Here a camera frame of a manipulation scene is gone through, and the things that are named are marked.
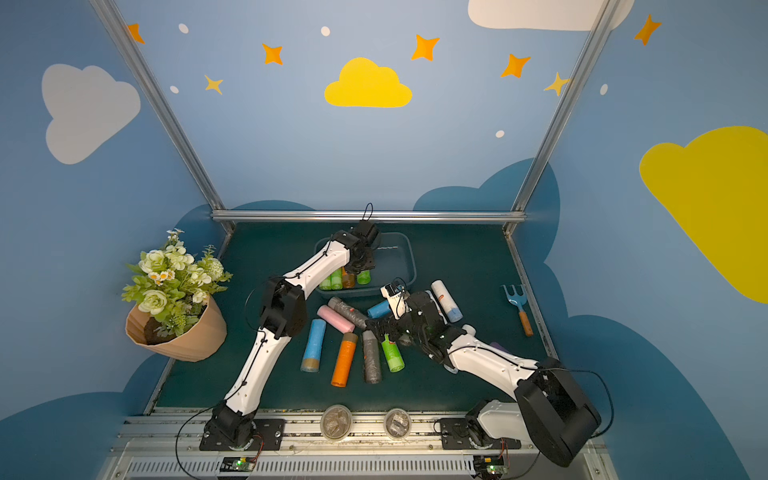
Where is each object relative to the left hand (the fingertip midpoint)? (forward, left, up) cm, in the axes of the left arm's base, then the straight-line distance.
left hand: (371, 262), depth 104 cm
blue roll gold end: (-18, -4, -2) cm, 18 cm away
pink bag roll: (-21, +10, -3) cm, 23 cm away
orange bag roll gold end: (-6, +8, -2) cm, 10 cm away
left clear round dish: (-50, +5, +1) cm, 50 cm away
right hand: (-23, -5, +7) cm, 24 cm away
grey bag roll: (-33, -2, -3) cm, 33 cm away
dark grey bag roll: (-19, +6, -2) cm, 20 cm away
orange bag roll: (-34, +6, -3) cm, 34 cm away
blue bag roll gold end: (-34, +15, -3) cm, 37 cm away
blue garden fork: (-12, -51, -4) cm, 53 cm away
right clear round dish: (-50, -9, 0) cm, 51 cm away
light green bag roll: (-7, +12, -2) cm, 14 cm away
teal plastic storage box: (+6, -9, -6) cm, 12 cm away
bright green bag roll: (-32, -8, -3) cm, 33 cm away
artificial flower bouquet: (-26, +47, +22) cm, 58 cm away
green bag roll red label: (-6, +2, -1) cm, 6 cm away
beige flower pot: (-35, +42, +9) cm, 56 cm away
